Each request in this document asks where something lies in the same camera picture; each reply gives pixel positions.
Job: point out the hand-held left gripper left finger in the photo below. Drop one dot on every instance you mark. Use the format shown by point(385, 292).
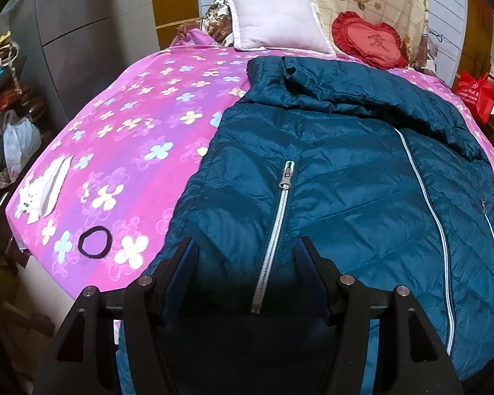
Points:
point(186, 265)

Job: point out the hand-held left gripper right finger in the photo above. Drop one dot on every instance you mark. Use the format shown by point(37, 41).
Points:
point(306, 265)

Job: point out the teal down jacket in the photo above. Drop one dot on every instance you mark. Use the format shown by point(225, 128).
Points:
point(345, 164)

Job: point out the pink floral bed sheet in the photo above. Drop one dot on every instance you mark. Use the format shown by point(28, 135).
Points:
point(148, 131)

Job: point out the white tissue pack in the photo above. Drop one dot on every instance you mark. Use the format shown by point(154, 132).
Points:
point(45, 189)

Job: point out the white plastic bag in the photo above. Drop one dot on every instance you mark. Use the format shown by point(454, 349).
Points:
point(18, 144)

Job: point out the red heart cushion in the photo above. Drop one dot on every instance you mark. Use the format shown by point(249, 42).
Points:
point(368, 41)

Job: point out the red shopping bag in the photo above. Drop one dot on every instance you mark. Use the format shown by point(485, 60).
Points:
point(475, 94)

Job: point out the white pillow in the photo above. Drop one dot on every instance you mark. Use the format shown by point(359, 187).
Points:
point(276, 22)

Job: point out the grey refrigerator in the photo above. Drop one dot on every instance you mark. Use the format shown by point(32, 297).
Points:
point(86, 28)

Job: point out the brown wooden door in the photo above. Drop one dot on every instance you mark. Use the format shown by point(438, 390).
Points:
point(173, 4)

